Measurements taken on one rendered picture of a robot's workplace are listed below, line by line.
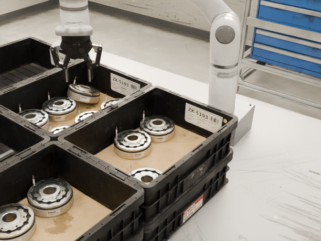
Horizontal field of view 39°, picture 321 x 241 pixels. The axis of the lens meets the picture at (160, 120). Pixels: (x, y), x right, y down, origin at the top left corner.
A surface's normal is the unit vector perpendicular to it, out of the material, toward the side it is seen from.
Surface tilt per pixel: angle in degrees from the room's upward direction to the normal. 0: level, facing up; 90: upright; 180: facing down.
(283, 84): 0
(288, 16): 90
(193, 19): 90
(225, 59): 91
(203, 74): 0
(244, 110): 3
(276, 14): 90
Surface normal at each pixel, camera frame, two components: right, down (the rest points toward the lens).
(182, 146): 0.04, -0.85
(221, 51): -0.23, 0.56
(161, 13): -0.56, 0.41
